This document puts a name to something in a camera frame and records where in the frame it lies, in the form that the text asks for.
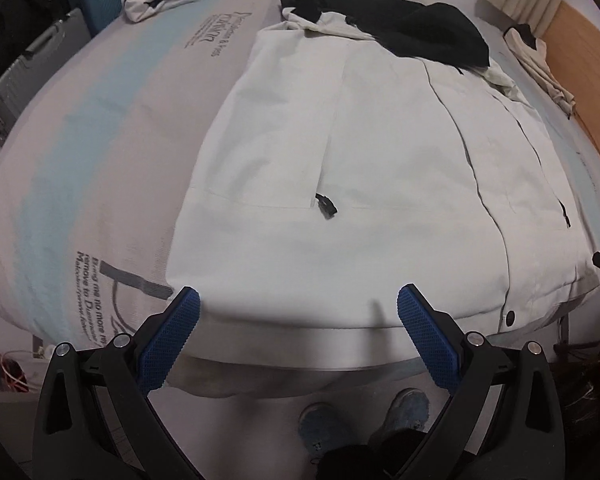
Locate orange cables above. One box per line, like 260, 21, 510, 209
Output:
0, 351, 37, 397

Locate wooden headboard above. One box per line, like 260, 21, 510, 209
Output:
535, 0, 600, 161

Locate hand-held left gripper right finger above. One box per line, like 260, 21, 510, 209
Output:
369, 282, 566, 480

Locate silver hard case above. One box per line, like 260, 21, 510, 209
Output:
0, 7, 92, 147

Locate striped mattress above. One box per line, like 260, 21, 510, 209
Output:
0, 0, 600, 376

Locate beige garment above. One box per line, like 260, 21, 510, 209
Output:
502, 25, 579, 119

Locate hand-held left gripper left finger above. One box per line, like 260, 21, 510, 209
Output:
32, 285, 202, 480

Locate blue shoe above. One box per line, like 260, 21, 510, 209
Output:
296, 402, 352, 462
381, 387, 432, 437

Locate white and black jacket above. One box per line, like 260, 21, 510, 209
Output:
167, 0, 600, 333

